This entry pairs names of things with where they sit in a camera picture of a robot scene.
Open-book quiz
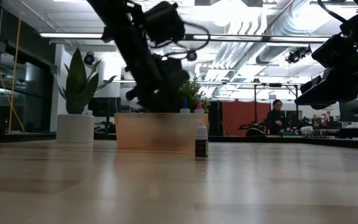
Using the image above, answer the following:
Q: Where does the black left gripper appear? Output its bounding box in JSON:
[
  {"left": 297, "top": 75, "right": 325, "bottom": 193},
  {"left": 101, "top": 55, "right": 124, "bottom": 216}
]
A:
[{"left": 126, "top": 57, "right": 190, "bottom": 113}]

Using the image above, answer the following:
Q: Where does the large blue food coloring bottle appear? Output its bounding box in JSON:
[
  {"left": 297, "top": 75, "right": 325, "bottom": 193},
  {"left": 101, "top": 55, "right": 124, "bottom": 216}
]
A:
[{"left": 179, "top": 99, "right": 191, "bottom": 114}]

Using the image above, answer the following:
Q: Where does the bushy green potted plant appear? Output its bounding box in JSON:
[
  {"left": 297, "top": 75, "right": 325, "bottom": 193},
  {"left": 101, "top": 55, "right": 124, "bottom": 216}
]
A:
[{"left": 178, "top": 80, "right": 211, "bottom": 114}]

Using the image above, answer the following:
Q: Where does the black computer monitor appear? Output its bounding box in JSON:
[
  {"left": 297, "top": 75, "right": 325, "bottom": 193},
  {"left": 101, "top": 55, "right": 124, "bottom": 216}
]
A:
[{"left": 338, "top": 98, "right": 358, "bottom": 123}]

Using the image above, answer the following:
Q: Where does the black track light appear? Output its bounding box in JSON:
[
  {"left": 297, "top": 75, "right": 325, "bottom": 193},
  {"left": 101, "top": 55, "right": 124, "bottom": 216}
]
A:
[{"left": 285, "top": 45, "right": 313, "bottom": 65}]

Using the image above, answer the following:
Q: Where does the orange translucent plastic tray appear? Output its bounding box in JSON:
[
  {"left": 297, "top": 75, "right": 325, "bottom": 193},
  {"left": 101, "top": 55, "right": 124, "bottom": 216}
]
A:
[{"left": 114, "top": 112, "right": 209, "bottom": 154}]

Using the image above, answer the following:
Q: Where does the black screen panel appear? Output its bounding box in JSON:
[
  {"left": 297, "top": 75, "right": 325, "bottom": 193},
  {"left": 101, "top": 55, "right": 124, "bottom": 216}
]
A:
[{"left": 88, "top": 96, "right": 121, "bottom": 118}]

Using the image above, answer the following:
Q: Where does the person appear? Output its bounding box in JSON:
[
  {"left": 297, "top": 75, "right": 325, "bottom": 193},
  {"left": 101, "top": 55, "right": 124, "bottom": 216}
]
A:
[{"left": 265, "top": 99, "right": 288, "bottom": 136}]

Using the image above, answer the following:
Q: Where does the small black label dropper bottle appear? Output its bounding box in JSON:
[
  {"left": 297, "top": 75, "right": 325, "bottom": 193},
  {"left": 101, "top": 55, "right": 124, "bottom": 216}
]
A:
[{"left": 195, "top": 121, "right": 209, "bottom": 160}]

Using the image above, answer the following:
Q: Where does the orange partition screen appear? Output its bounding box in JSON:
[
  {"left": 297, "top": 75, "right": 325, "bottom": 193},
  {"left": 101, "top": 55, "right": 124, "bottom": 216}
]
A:
[{"left": 221, "top": 100, "right": 272, "bottom": 137}]

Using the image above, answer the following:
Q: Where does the long linear ceiling light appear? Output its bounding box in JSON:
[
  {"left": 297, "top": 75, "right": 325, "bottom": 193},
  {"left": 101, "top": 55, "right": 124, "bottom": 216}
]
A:
[{"left": 39, "top": 32, "right": 331, "bottom": 43}]

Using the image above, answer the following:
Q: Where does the green snake plant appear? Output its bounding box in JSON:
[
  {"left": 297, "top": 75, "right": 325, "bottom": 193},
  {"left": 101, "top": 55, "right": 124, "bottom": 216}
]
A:
[{"left": 50, "top": 47, "right": 117, "bottom": 115}]

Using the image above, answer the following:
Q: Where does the white round plant pot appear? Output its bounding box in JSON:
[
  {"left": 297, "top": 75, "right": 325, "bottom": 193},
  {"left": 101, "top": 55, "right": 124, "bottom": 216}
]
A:
[{"left": 56, "top": 113, "right": 96, "bottom": 144}]

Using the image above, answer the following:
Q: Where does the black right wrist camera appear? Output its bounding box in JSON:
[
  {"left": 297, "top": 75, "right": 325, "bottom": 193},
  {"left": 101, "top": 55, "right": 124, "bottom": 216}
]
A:
[{"left": 310, "top": 32, "right": 353, "bottom": 69}]

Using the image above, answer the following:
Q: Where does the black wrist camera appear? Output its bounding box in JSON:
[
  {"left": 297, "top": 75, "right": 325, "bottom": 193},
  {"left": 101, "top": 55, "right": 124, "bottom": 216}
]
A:
[
  {"left": 144, "top": 1, "right": 186, "bottom": 47},
  {"left": 310, "top": 32, "right": 353, "bottom": 69}
]

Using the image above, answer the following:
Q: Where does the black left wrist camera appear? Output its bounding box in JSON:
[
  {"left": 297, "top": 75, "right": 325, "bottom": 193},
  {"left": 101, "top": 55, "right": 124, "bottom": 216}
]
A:
[{"left": 144, "top": 1, "right": 186, "bottom": 47}]

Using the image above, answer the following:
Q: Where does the silver ventilation duct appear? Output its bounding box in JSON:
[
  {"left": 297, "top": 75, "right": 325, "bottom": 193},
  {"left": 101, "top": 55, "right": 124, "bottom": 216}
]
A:
[{"left": 255, "top": 0, "right": 335, "bottom": 65}]

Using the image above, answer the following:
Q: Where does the black aluminium rig frame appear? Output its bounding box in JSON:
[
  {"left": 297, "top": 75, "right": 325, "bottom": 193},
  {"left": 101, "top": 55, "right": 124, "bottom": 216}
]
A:
[{"left": 0, "top": 132, "right": 358, "bottom": 151}]

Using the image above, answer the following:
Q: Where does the yellow power cable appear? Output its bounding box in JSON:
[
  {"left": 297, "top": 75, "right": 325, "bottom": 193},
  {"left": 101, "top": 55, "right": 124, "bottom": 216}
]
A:
[{"left": 0, "top": 17, "right": 26, "bottom": 135}]

